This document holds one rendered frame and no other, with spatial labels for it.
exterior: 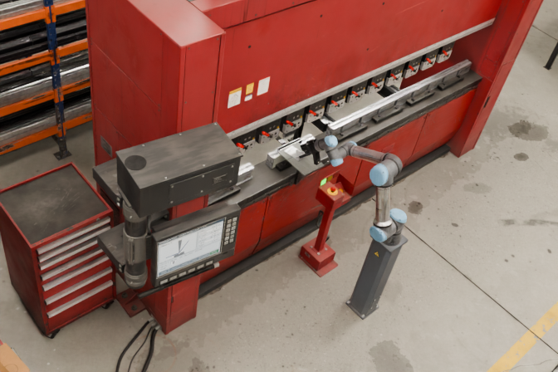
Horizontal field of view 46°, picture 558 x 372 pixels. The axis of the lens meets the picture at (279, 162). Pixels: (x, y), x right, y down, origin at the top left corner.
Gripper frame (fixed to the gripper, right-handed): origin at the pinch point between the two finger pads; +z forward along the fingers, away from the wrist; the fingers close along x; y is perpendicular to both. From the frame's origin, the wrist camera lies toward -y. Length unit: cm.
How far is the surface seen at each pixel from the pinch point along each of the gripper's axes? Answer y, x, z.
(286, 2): 86, 29, -83
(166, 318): -48, 111, 65
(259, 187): -3.9, 31.5, 14.1
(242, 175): 8.4, 37.5, 15.5
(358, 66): 33, -51, -36
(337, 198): -38.5, -8.6, -2.4
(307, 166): -7.7, 3.4, -5.4
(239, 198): -3, 49, 15
